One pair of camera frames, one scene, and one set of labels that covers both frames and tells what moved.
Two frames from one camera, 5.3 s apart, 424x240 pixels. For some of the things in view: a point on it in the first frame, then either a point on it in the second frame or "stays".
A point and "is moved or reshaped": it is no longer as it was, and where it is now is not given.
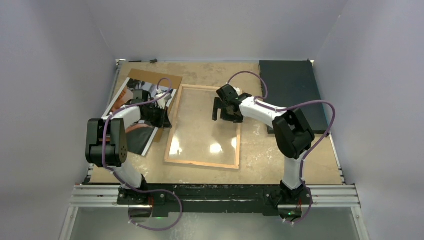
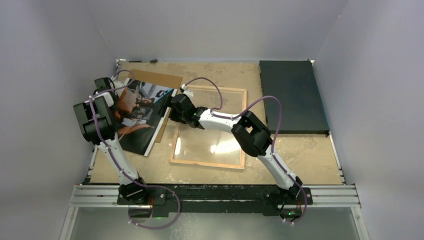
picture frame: [195, 138] is moved or reshaped
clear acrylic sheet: [196, 137] stays
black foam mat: [290, 83] stays
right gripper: [218, 104] -> [174, 117]
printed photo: [138, 135] stays
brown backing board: [169, 81] stays
